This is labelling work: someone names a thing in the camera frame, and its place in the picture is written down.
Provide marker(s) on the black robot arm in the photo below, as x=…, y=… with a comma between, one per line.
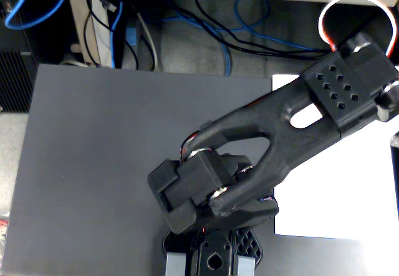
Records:
x=249, y=123

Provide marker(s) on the dark grey board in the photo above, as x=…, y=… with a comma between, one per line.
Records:
x=93, y=164

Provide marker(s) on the small blue box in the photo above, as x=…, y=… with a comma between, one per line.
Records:
x=131, y=36

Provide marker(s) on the grey base clamp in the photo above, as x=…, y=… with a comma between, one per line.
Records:
x=174, y=263
x=247, y=265

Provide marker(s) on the white paper sheet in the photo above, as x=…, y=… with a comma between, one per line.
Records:
x=343, y=195

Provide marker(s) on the beige desk leg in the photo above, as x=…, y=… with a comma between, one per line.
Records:
x=78, y=23

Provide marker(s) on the black ribbed box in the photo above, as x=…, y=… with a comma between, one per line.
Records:
x=12, y=79

